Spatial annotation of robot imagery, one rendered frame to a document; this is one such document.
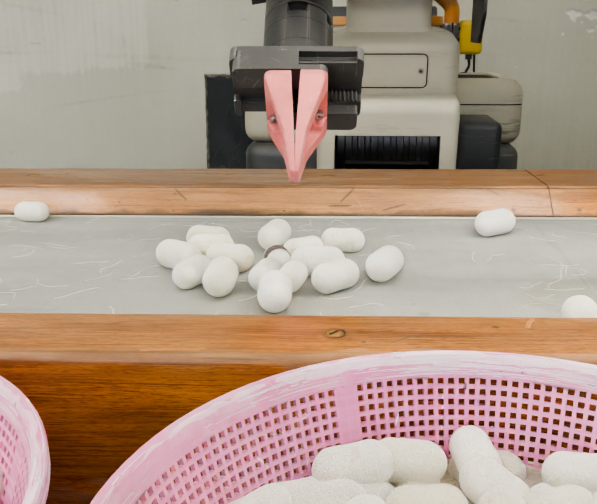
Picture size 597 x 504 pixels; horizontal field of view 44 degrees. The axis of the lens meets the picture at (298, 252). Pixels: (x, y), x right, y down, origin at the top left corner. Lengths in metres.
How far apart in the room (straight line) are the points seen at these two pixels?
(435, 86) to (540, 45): 1.49
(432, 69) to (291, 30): 0.62
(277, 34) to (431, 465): 0.38
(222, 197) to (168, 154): 2.02
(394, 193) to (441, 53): 0.52
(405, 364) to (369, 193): 0.38
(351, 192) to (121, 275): 0.26
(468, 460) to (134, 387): 0.16
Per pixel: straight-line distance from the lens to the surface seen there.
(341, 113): 0.60
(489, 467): 0.31
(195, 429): 0.29
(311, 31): 0.60
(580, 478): 0.33
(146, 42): 2.71
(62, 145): 2.84
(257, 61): 0.57
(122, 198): 0.73
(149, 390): 0.36
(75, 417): 0.38
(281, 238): 0.58
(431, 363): 0.34
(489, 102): 1.48
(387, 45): 1.19
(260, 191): 0.71
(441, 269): 0.55
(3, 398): 0.33
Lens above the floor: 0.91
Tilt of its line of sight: 17 degrees down
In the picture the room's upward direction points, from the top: straight up
